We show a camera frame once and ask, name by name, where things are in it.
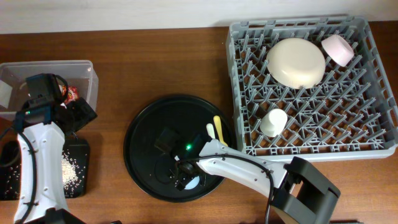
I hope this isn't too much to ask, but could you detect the pink bowl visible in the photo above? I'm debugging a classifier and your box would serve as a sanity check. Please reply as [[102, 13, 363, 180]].
[[321, 34, 354, 67]]

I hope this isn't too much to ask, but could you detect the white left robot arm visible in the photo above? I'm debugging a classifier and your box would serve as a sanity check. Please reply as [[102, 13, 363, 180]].
[[11, 98, 97, 223]]

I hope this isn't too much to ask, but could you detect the yellow plastic spoon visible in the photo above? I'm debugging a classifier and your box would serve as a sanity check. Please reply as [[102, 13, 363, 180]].
[[213, 116, 228, 146]]

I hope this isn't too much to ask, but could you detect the clear plastic waste bin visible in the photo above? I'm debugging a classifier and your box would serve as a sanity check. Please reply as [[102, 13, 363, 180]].
[[1, 60, 99, 121]]

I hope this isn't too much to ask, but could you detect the white cup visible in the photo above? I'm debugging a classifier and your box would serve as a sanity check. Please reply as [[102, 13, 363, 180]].
[[259, 108, 287, 138]]

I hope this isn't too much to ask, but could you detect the black rectangular tray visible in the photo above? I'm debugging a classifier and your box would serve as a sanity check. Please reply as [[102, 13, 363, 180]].
[[1, 138, 90, 201]]

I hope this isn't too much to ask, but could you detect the round black tray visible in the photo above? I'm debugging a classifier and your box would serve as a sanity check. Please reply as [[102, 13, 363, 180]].
[[123, 95, 237, 203]]

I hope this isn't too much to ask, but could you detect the white rice pile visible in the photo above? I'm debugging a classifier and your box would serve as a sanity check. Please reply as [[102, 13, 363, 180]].
[[2, 152, 86, 195]]

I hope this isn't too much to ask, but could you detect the large cream bowl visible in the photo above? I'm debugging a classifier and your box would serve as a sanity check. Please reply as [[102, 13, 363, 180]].
[[266, 38, 326, 89]]

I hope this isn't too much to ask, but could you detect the grey plastic dishwasher rack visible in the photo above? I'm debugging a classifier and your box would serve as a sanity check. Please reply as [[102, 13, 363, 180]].
[[226, 16, 397, 162]]

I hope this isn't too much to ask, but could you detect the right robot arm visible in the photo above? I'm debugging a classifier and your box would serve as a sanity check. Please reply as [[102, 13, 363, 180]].
[[170, 135, 341, 224]]

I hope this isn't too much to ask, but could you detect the white plastic spoon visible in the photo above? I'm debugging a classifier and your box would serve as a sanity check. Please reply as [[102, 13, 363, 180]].
[[206, 123, 216, 139]]

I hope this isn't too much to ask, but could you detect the light blue cup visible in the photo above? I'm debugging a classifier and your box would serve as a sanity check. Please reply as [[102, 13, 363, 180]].
[[184, 176, 200, 190]]

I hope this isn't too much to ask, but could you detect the red snack wrapper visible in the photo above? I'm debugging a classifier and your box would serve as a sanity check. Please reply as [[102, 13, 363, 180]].
[[60, 85, 79, 104]]

